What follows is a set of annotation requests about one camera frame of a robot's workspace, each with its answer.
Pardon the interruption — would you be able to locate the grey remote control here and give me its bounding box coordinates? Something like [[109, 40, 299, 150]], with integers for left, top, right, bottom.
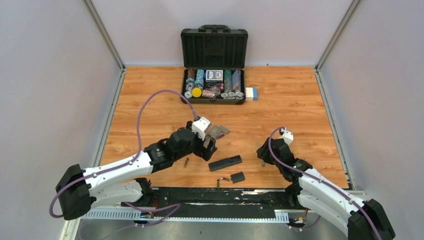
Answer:
[[203, 125, 222, 148]]

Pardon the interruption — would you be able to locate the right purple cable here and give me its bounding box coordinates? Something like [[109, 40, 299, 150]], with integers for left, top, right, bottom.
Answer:
[[267, 126, 383, 240]]

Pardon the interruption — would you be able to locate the green poker chip stack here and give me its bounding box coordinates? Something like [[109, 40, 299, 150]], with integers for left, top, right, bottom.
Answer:
[[223, 69, 232, 93]]

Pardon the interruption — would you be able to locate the black poker chip case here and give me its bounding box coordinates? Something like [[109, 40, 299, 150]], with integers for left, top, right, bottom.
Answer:
[[180, 25, 248, 105]]

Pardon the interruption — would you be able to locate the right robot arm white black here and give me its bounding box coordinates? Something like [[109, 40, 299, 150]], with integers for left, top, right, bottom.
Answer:
[[256, 137, 396, 240]]

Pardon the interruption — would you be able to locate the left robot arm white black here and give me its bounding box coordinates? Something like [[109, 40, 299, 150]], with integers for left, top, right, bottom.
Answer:
[[49, 117, 217, 221]]

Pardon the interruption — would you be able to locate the yellow poker chip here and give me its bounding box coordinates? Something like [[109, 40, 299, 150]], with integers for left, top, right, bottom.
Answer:
[[191, 87, 203, 98]]

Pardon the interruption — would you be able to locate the white blue card box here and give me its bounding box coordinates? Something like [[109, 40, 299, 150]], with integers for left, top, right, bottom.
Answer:
[[245, 87, 258, 101]]

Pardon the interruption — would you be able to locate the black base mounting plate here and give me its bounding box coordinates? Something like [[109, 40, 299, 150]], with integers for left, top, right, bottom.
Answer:
[[132, 187, 308, 219]]

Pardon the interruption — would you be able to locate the black battery cover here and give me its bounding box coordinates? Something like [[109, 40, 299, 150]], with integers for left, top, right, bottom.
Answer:
[[230, 172, 246, 184]]

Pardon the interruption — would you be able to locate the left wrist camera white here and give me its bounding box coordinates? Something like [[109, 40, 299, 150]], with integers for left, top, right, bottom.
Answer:
[[191, 116, 211, 141]]

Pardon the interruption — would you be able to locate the teal poker chip stack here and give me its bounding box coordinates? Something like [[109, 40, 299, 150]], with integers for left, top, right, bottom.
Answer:
[[194, 69, 205, 88]]

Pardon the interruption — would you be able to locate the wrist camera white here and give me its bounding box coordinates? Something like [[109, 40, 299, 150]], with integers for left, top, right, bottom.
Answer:
[[191, 116, 211, 141], [278, 128, 294, 146]]

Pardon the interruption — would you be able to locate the blue playing card deck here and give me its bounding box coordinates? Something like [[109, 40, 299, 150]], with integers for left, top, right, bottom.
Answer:
[[204, 70, 224, 82]]

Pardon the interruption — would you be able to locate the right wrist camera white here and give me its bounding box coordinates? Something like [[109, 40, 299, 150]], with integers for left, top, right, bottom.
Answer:
[[278, 128, 294, 146]]

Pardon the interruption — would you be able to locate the grey battery cover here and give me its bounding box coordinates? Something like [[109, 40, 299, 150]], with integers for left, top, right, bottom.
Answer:
[[219, 125, 230, 134]]

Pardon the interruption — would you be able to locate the black remote control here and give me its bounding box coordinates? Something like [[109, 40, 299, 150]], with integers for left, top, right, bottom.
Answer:
[[208, 155, 243, 172]]

